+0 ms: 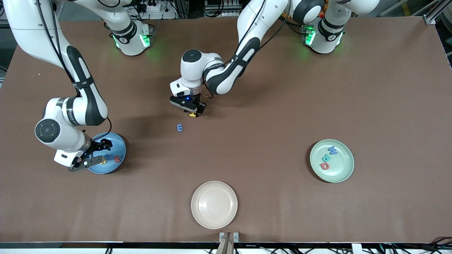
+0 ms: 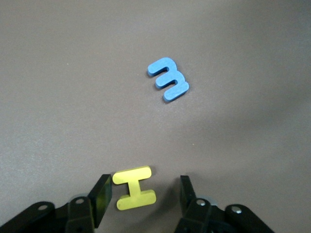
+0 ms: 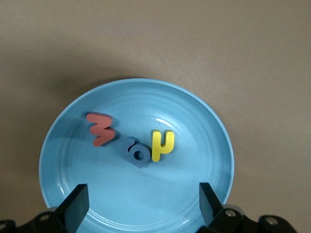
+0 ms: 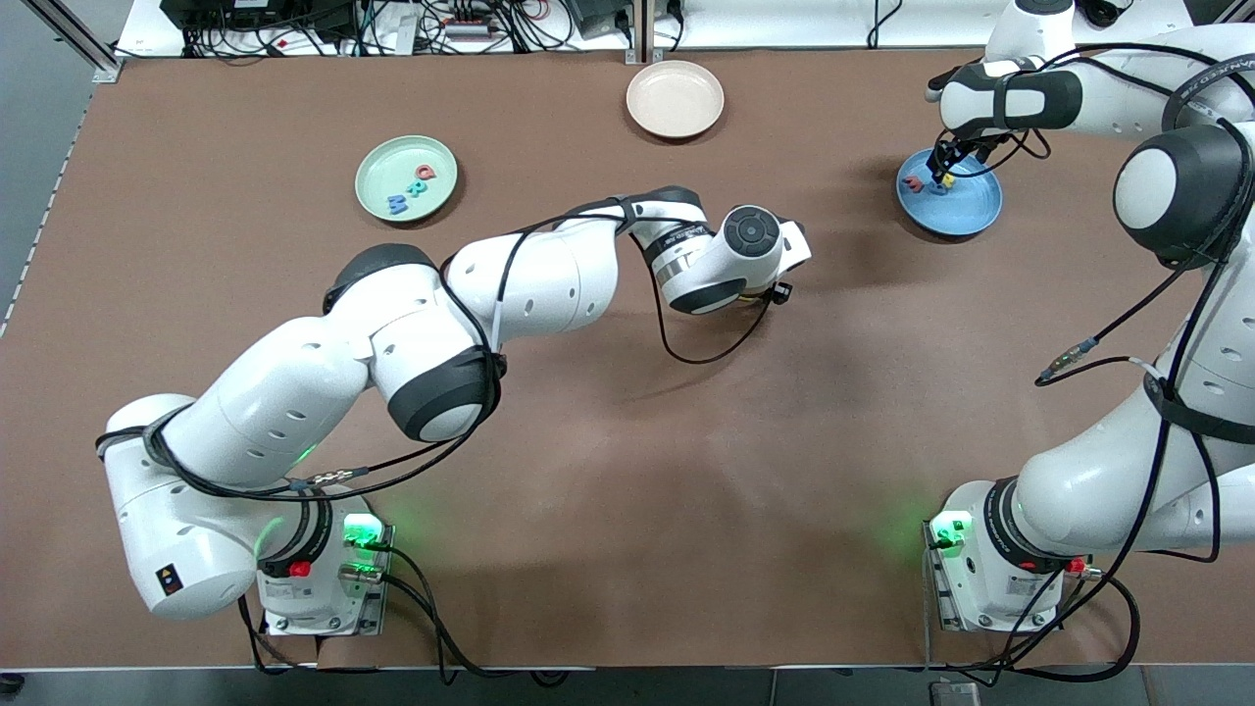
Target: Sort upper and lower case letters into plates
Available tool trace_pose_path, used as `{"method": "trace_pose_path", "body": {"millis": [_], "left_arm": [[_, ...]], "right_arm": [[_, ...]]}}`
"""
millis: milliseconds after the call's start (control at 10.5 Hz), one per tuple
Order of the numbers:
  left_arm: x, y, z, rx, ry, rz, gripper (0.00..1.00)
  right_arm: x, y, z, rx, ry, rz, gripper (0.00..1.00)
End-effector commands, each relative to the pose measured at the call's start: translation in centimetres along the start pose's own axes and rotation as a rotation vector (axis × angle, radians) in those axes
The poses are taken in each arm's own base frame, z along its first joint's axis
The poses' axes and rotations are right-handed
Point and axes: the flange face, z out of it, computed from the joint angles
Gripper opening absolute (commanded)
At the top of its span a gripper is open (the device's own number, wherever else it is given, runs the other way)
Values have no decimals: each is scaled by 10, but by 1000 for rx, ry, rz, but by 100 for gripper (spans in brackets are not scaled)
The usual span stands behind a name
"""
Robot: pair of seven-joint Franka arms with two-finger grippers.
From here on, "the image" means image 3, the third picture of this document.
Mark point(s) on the blue plate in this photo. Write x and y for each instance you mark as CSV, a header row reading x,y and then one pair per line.
x,y
145,194

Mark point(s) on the red foam letter w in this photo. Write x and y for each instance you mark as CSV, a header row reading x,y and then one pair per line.
x,y
102,128

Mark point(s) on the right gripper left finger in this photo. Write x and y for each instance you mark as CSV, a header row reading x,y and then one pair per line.
x,y
75,208

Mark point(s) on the blue foam letter g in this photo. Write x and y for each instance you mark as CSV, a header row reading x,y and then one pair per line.
x,y
131,155

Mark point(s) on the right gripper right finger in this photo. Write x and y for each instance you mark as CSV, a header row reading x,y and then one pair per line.
x,y
209,206

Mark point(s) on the yellow foam letter h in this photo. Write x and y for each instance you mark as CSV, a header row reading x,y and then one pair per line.
x,y
156,145

